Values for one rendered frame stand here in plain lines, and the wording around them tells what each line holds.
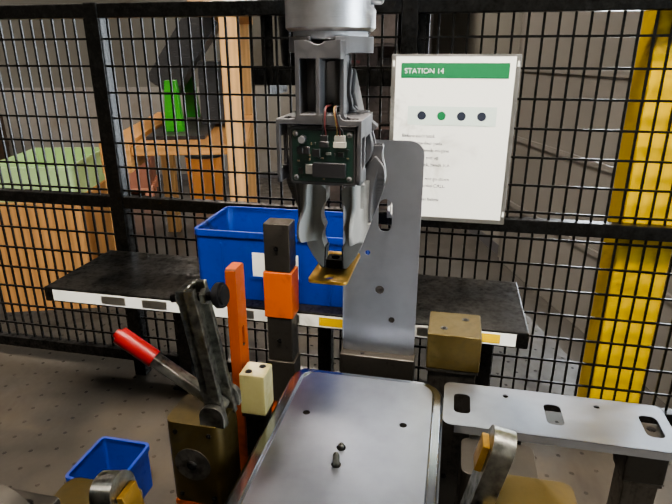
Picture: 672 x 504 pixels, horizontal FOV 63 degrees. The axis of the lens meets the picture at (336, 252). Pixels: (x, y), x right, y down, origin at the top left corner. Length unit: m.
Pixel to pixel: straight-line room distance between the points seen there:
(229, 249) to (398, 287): 0.32
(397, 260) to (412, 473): 0.31
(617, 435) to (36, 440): 1.08
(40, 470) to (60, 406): 0.21
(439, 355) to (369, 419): 0.17
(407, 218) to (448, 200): 0.29
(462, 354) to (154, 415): 0.74
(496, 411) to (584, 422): 0.11
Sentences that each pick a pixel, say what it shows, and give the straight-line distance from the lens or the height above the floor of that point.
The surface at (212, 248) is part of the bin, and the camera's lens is 1.01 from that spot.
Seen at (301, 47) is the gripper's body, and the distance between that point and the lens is 0.45.
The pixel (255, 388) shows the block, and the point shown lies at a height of 1.05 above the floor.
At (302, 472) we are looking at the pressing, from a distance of 0.68.
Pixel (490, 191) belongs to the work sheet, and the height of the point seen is 1.21.
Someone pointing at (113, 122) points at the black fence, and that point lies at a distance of 1.28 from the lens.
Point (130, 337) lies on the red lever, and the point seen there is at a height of 1.14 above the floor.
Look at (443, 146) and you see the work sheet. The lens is 1.06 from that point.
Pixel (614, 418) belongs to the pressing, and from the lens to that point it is 0.84.
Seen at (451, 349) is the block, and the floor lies 1.04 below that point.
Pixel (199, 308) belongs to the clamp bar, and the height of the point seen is 1.19.
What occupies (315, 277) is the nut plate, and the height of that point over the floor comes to 1.25.
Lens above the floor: 1.45
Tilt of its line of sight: 20 degrees down
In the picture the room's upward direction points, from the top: straight up
